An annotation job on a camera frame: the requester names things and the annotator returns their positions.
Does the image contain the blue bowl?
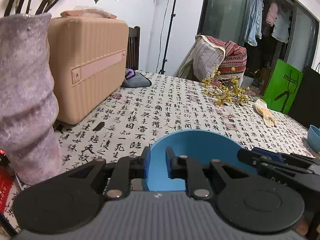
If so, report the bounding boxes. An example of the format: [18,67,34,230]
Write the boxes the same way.
[142,129,256,191]
[307,125,320,153]

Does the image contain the yellow dotted work glove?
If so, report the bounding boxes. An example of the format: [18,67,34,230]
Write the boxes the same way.
[253,99,277,127]

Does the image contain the black paper bag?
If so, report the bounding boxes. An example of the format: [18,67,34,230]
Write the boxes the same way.
[288,68,320,128]

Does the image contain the green paper shopping bag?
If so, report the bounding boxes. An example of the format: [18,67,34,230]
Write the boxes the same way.
[263,60,303,114]

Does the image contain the calligraphy print tablecloth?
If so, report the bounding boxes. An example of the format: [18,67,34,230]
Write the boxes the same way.
[0,69,316,233]

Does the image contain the grey purple cloth pouch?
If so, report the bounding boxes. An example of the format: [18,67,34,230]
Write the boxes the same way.
[122,68,152,88]

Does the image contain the yellow flower branches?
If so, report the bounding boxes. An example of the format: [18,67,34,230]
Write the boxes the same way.
[201,67,251,106]

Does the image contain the dark wooden chair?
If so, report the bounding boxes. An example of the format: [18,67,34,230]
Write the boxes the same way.
[126,26,140,70]

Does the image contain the glittery pink vase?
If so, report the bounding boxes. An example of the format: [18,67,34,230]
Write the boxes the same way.
[1,13,62,185]

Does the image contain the red patterned blanket on chair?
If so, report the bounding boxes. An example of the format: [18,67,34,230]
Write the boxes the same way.
[174,35,247,85]

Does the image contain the hanging white garment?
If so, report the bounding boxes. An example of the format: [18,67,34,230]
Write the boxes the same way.
[272,8,292,43]

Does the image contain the pink small suitcase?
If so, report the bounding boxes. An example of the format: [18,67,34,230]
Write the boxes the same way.
[48,9,129,125]

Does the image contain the hanging blue shirt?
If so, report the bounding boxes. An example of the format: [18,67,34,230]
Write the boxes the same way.
[245,0,264,47]

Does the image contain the dark sliding glass door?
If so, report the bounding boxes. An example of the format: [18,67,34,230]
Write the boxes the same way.
[198,0,319,79]

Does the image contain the hanging pink garment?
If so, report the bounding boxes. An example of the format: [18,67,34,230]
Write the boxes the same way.
[266,2,278,26]

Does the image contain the studio lamp on stand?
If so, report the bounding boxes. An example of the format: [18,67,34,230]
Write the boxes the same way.
[156,0,190,75]

